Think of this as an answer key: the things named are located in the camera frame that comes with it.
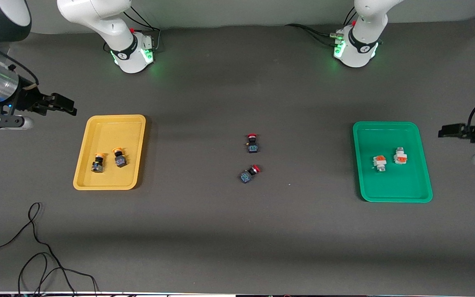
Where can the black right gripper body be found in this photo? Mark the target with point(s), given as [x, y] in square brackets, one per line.
[27, 100]

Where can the white orange switch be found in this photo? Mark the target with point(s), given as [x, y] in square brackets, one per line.
[400, 156]

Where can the yellow push button black body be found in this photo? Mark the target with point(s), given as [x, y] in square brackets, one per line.
[119, 158]
[98, 163]

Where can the green push button white body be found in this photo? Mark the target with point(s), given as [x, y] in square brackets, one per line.
[379, 162]

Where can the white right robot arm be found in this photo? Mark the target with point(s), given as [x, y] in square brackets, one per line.
[97, 16]

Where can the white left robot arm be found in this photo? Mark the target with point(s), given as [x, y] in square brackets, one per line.
[365, 49]

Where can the yellow plastic tray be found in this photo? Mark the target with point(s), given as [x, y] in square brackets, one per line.
[111, 136]

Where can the green plastic tray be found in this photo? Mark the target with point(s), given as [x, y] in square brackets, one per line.
[392, 181]

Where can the red push button black body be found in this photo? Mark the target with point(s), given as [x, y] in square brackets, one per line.
[252, 143]
[249, 173]

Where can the dark gray table cloth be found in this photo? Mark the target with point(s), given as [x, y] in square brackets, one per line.
[237, 239]

